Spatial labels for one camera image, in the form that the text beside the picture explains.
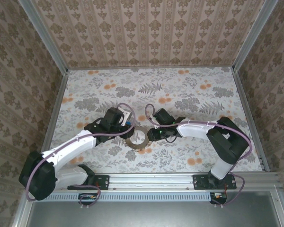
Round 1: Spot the aluminium frame side rail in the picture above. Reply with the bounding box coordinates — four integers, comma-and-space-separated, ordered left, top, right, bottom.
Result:
231, 68, 284, 227
13, 70, 70, 227

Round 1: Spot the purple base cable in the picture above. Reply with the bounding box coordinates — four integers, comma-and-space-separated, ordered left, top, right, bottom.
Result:
210, 174, 246, 209
68, 184, 102, 209

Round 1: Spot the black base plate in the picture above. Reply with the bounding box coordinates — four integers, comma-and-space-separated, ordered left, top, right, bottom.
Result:
67, 174, 110, 191
193, 174, 237, 191

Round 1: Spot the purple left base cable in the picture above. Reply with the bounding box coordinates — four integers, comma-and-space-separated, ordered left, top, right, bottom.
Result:
68, 184, 102, 209

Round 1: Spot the metal keyring with keys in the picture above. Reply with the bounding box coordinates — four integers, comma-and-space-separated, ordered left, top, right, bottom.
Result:
123, 126, 152, 152

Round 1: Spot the aluminium frame post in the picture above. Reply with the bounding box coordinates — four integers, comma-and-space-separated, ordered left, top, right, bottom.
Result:
26, 0, 70, 74
232, 0, 273, 71

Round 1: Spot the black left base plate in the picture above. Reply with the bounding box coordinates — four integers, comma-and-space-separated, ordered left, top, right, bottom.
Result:
67, 174, 110, 191

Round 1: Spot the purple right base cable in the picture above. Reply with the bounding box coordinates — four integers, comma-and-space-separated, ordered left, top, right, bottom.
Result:
210, 174, 246, 209

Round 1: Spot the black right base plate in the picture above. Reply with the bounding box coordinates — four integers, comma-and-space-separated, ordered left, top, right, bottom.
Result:
193, 174, 237, 191

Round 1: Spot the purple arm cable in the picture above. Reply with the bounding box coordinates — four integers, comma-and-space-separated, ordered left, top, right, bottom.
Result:
144, 104, 252, 166
25, 103, 136, 201

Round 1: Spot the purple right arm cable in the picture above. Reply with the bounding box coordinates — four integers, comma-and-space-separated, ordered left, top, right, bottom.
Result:
144, 104, 252, 166

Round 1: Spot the slotted pale cable duct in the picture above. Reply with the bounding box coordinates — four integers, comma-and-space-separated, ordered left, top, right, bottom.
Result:
44, 191, 213, 202

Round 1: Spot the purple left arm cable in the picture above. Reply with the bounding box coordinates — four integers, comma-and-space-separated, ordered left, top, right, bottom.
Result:
25, 103, 136, 201

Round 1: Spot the aluminium mounting rail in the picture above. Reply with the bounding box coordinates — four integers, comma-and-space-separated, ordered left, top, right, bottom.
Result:
108, 174, 195, 192

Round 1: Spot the floral table cover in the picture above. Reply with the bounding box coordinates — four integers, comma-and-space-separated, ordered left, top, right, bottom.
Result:
49, 67, 263, 174

